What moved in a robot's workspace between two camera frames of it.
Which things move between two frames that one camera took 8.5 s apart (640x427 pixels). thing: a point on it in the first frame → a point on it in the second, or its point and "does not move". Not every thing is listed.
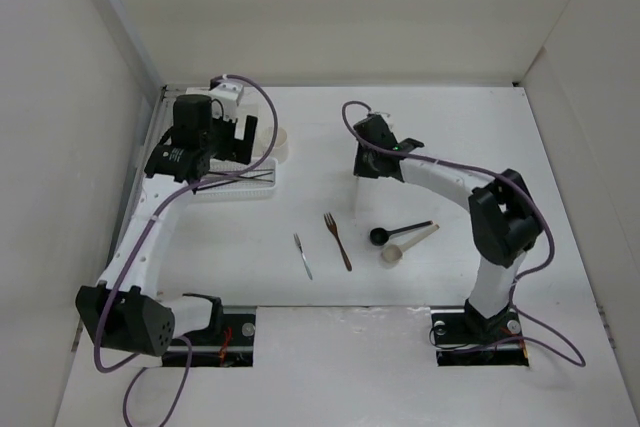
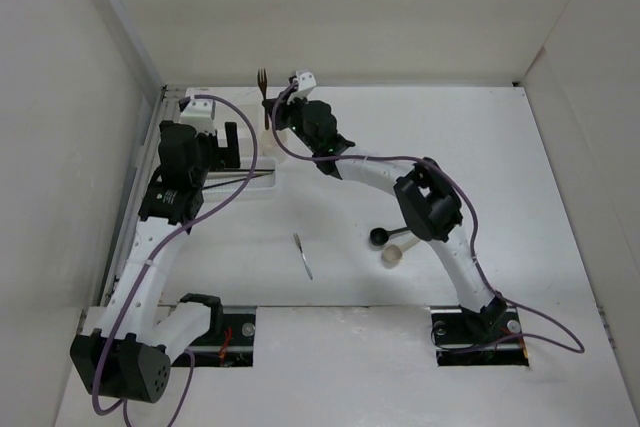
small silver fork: [303, 254] does not move
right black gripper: [360, 169] → [283, 107]
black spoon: [379, 236] does not move
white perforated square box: [241, 114] does not move
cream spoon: [393, 253] does not move
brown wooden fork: [333, 227] → [262, 81]
